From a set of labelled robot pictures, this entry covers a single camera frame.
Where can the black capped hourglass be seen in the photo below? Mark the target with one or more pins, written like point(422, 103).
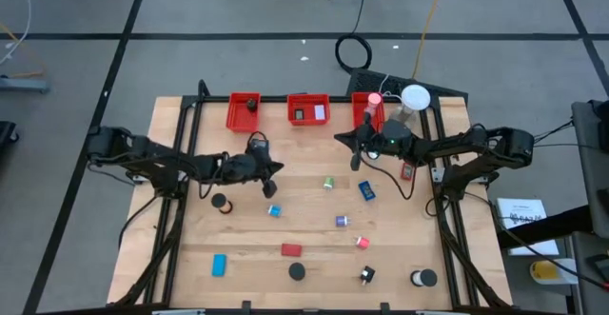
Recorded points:
point(297, 271)

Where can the white printed box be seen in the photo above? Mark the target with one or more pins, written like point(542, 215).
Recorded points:
point(518, 208)

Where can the black bracket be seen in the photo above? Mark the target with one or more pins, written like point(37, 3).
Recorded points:
point(385, 307)
point(246, 305)

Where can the black white plug adapter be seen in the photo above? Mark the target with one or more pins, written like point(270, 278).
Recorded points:
point(367, 273)

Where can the orange sand black hourglass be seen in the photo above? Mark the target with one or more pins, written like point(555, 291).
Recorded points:
point(219, 200)

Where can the grey metal cabinet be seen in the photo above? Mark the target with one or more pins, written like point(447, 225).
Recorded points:
point(590, 186)

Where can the cyan plug adapter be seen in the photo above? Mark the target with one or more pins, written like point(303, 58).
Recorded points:
point(274, 210)

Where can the red digital timer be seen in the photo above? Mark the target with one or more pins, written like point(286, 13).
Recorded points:
point(407, 172)

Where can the green plug adapter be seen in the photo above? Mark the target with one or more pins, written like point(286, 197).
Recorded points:
point(328, 183)

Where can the black digital timer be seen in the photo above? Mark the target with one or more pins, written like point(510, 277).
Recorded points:
point(299, 114)

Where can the pink sand hourglass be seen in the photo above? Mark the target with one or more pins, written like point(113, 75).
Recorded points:
point(375, 98)

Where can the silver bar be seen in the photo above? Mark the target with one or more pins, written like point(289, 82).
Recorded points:
point(178, 312)
point(442, 312)

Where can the red plastic basket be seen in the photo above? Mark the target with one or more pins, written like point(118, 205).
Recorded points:
point(238, 120)
point(309, 121)
point(357, 110)

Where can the red rectangular block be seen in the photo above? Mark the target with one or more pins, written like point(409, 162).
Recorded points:
point(291, 250)

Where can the blue digital timer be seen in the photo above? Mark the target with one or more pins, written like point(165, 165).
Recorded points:
point(366, 190)

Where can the yellow white container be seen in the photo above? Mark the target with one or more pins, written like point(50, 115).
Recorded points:
point(544, 271)

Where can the white rectangular block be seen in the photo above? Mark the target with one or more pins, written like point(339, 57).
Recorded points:
point(320, 112)

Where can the purple plug adapter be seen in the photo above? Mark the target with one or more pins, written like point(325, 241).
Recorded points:
point(341, 221)

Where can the white sand black hourglass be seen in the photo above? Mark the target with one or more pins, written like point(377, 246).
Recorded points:
point(428, 278)

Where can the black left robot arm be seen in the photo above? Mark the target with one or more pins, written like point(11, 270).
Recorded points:
point(157, 155)

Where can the white bulb lamp metal base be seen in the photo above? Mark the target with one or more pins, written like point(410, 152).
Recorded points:
point(416, 97)

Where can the black chair base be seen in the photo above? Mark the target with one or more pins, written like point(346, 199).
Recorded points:
point(5, 136)

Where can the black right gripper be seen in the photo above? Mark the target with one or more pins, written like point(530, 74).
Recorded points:
point(395, 139)

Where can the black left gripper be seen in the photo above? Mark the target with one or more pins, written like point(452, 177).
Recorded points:
point(261, 163)

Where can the cyan rectangular block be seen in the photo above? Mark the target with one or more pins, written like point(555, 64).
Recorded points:
point(219, 265)

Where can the red plug adapter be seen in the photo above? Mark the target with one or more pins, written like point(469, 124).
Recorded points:
point(363, 243)

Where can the grey furniture leg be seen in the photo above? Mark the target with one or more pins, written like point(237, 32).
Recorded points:
point(24, 85)

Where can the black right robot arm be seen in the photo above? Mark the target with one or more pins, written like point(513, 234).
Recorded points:
point(476, 146)

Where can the black beam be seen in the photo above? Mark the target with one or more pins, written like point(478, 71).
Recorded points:
point(547, 224)

